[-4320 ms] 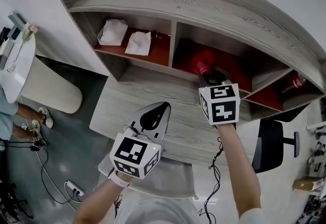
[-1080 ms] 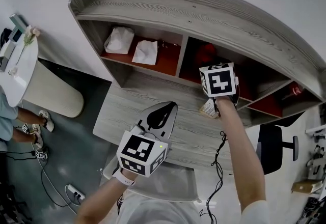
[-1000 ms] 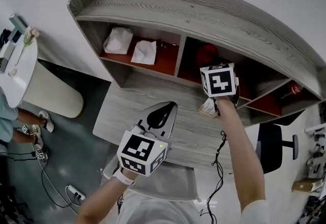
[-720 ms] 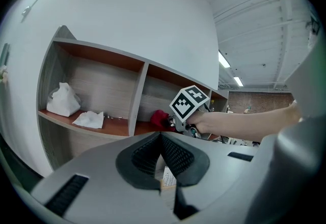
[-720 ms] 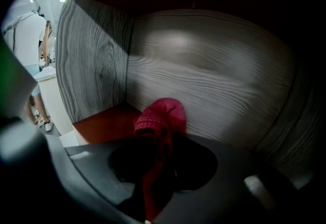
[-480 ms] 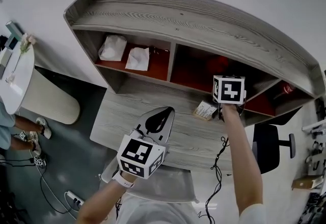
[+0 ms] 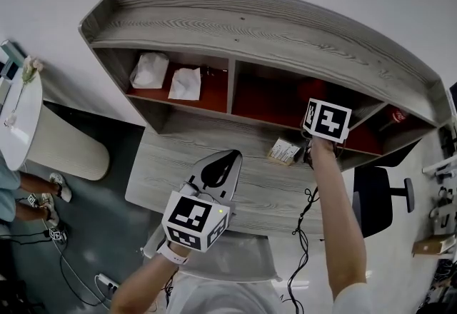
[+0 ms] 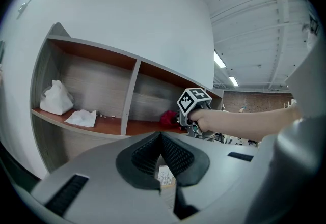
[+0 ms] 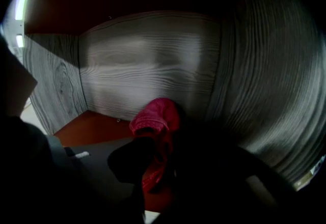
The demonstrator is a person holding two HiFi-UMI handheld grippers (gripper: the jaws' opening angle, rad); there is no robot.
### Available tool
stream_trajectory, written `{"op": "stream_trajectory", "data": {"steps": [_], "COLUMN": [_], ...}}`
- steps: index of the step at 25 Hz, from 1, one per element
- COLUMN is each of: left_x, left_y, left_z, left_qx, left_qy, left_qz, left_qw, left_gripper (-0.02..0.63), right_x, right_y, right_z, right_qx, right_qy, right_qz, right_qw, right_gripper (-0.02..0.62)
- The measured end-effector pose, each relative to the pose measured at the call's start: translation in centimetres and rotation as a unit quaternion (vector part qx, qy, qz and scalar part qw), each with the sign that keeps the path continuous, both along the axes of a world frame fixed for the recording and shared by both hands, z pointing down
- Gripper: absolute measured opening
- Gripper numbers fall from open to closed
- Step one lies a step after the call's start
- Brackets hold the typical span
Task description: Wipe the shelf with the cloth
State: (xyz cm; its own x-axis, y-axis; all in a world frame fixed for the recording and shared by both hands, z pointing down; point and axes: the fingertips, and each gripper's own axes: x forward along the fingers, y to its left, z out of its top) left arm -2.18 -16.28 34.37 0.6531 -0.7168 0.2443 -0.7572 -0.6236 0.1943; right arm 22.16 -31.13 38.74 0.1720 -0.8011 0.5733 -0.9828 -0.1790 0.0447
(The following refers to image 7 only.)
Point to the pale artificial flower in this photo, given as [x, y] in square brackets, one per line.
[29, 68]

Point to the plastic bottle with red label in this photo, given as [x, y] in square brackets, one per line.
[396, 116]

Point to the person's white shirt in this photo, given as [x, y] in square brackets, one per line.
[221, 298]

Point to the small grey box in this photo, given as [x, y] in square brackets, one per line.
[3, 95]

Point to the crumpled white paper sheet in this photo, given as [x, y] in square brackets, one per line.
[184, 84]

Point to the round white pedestal table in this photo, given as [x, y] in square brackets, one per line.
[68, 148]

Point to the spare hand-held gripper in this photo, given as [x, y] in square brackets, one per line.
[57, 235]
[33, 199]

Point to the black metal stand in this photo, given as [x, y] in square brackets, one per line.
[18, 296]

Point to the white office chair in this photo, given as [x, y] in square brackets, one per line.
[242, 259]

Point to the person's right forearm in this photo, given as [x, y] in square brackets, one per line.
[339, 220]

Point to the cardboard box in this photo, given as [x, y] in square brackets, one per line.
[433, 244]

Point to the small card box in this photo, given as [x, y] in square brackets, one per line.
[283, 151]

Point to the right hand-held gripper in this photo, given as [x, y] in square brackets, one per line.
[328, 121]

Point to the black office chair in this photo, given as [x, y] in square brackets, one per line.
[371, 198]

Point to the grey wood-grain table top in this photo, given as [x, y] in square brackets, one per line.
[171, 162]

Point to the person's left forearm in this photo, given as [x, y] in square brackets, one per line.
[143, 287]

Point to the teal box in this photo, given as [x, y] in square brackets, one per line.
[10, 59]

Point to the white wristband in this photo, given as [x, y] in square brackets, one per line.
[173, 256]

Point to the crumpled white paper bag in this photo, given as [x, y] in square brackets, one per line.
[149, 70]

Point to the grey wooden shelf unit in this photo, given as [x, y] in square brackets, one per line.
[250, 30]

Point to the black patterned bag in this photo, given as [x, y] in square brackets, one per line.
[441, 287]

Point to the small dark metal clip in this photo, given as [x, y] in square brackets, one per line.
[210, 71]

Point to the white power strip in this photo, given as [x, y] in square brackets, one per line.
[107, 281]

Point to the small white trinket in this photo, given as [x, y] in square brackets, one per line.
[10, 120]

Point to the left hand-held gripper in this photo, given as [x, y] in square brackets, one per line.
[189, 216]

